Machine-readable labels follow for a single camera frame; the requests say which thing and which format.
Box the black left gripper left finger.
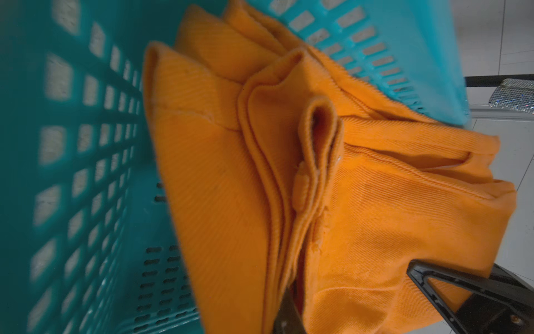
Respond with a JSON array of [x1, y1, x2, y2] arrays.
[[272, 289, 307, 334]]

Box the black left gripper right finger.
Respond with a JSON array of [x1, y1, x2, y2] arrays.
[[407, 260, 533, 333]]

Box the orange pants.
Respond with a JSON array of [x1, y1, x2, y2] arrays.
[[143, 1, 517, 333]]

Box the teal plastic basket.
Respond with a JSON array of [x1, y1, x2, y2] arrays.
[[1, 1, 470, 333]]

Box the glitter microphone on stand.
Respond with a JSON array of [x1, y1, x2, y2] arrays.
[[464, 74, 533, 115]]

